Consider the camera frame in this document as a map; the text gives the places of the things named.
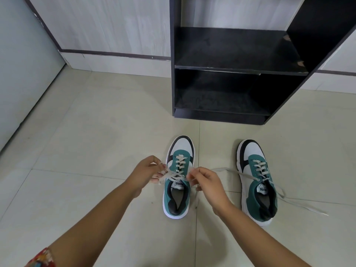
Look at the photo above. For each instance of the white shoelace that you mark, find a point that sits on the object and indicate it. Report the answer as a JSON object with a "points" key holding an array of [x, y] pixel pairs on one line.
{"points": [[170, 174], [261, 164]]}

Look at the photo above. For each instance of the grey door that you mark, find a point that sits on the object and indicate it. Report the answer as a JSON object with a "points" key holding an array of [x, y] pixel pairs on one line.
{"points": [[22, 66]]}

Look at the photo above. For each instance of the person's left forearm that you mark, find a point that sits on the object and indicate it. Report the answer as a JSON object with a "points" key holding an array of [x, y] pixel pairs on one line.
{"points": [[97, 222]]}

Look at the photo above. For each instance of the person's right fingers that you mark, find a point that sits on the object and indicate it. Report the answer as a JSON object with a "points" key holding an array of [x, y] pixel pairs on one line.
{"points": [[194, 177]]}

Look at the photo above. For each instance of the person's left hand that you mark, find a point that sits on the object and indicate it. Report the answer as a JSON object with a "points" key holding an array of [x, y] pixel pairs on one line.
{"points": [[141, 175]]}

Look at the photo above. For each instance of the green white black sneaker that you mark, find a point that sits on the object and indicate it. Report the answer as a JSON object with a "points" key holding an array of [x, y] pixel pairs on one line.
{"points": [[180, 144], [254, 201]]}

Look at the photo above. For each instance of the black wooden shoe rack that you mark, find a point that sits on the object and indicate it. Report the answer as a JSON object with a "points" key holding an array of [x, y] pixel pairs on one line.
{"points": [[236, 47]]}

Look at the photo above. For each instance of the person's right forearm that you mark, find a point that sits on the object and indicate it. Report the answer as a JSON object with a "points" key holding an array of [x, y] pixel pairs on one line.
{"points": [[256, 239]]}

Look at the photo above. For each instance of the red patterned sleeve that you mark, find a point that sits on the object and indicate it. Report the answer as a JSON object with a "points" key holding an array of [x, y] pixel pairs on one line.
{"points": [[40, 258]]}

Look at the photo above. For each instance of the person's right hand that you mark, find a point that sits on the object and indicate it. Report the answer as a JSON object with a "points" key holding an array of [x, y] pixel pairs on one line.
{"points": [[212, 189]]}

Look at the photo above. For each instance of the person's left fingers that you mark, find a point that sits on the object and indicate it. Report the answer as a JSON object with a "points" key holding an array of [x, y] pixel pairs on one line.
{"points": [[157, 171]]}

